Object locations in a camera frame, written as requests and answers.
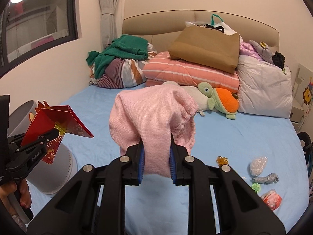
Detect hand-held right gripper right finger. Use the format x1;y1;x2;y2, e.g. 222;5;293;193
169;132;286;235

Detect person's left hand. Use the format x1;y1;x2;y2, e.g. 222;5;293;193
0;179;32;207

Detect green orange turtle plush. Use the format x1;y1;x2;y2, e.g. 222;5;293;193
198;82;239;121

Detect grey tied curtain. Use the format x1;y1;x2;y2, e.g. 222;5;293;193
96;0;125;54

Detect dark framed window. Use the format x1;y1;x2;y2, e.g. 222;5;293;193
0;0;79;79

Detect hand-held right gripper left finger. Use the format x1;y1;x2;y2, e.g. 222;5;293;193
26;137;147;235

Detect light grey waste bin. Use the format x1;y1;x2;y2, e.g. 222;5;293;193
8;100;79;196

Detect beige padded headboard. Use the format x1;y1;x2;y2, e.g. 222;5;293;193
122;10;280;54

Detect grey plush toy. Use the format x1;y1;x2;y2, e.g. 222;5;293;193
249;40;275;64

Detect white crumpled plastic wad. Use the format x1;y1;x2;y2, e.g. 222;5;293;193
249;156;268;177

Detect lion picture card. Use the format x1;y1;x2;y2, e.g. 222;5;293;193
292;63;313;108

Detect light grey pillow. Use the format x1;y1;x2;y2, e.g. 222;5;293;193
236;54;293;119

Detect red gold paper envelope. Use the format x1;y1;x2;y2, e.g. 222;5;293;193
21;100;94;166

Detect light purple cloth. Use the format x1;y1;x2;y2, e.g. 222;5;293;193
238;42;263;61

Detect black fuzzy item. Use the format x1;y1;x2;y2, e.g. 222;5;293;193
272;51;286;69

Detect pink striped folded quilt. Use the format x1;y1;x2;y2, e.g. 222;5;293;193
142;51;240;94

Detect red white crumpled wrapper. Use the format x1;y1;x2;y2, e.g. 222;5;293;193
260;189;282;211

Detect grey crumpled wad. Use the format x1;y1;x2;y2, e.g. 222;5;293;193
252;173;280;184

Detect pink knitted garment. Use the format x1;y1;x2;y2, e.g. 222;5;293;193
109;86;199;179

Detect white nightstand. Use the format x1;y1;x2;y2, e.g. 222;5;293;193
290;98;306;124

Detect white bag with green handles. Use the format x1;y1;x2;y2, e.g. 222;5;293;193
184;13;237;36

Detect brown paper bag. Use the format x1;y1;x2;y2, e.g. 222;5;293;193
168;26;240;74

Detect white plush toy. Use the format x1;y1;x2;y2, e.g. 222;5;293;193
163;81;211;112

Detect striped bundled duvet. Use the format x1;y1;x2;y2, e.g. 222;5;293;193
89;43;158;89

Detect green knitted sweater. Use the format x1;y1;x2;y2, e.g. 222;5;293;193
86;35;149;77

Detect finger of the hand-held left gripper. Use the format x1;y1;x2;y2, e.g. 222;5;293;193
7;134;26;145
11;128;60;155

